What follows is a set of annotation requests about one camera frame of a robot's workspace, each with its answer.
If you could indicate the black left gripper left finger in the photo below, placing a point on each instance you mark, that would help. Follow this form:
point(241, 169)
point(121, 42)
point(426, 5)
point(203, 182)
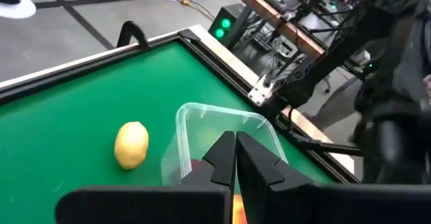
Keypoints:
point(151, 205)

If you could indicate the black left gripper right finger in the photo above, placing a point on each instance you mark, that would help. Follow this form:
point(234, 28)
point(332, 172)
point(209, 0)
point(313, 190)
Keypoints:
point(320, 205)

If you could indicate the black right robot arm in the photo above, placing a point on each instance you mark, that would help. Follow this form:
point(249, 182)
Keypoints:
point(387, 143)

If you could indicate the yellow toy lemon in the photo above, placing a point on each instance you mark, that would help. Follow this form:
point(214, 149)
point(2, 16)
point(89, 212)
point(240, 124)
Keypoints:
point(131, 145)

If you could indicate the clear plastic bin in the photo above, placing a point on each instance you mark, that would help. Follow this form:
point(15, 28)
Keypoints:
point(215, 119)

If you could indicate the wooden workbench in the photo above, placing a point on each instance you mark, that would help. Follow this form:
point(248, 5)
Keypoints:
point(289, 32)

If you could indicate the black table edge clamp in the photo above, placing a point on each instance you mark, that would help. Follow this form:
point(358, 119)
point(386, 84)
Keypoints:
point(129, 27)

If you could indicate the black computer green lights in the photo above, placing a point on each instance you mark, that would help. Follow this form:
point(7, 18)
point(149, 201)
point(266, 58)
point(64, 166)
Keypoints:
point(225, 24)

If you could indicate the black tower fan white base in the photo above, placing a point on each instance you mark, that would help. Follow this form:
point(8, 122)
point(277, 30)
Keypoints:
point(13, 5)

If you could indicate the silver mounting bracket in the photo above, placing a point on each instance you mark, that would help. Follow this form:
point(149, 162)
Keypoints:
point(261, 91)

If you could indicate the black table frame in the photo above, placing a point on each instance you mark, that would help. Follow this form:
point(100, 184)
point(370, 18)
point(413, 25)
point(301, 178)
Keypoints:
point(215, 61)

